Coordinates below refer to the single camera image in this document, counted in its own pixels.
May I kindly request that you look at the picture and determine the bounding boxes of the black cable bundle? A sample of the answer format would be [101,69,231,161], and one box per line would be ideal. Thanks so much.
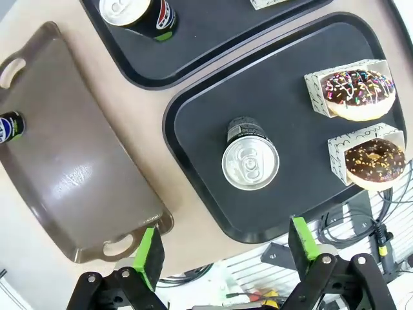
[317,160,413,280]

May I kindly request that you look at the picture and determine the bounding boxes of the black Pepsi can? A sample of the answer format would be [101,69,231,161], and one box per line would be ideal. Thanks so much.
[0,110,27,147]
[98,0,179,43]
[221,116,281,190]

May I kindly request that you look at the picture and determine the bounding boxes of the sprinkled chocolate donut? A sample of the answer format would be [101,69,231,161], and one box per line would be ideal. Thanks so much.
[303,59,393,119]

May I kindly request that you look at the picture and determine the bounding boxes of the large black plastic tray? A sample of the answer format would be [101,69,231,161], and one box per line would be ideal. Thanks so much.
[162,11,408,244]

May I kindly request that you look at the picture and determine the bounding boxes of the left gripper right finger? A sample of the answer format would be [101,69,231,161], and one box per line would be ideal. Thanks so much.
[283,216,396,310]

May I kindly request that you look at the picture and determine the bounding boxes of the chocolate donut colourful sprinkles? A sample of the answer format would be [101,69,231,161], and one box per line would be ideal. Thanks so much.
[323,68,397,122]

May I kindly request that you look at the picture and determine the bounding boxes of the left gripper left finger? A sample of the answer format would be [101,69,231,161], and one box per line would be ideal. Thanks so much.
[66,227,169,310]

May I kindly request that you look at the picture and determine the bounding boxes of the white slotted base plate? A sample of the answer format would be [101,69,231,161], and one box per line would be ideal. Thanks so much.
[159,185,413,310]

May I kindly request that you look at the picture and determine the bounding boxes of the brown plastic handled tray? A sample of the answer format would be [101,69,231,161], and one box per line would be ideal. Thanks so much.
[0,21,176,264]

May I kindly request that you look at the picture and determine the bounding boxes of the black metal bracket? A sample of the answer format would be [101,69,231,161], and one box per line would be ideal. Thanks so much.
[260,242,293,269]

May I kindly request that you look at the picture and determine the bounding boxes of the chocolate donut yellow crumbs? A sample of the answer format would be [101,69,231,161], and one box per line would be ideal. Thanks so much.
[344,138,407,192]

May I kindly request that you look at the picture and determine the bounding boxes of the white printed paper donut box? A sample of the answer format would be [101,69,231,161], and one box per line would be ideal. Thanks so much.
[249,0,293,11]

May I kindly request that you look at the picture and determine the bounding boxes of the small black plastic tray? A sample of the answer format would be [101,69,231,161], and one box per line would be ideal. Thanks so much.
[79,0,335,91]

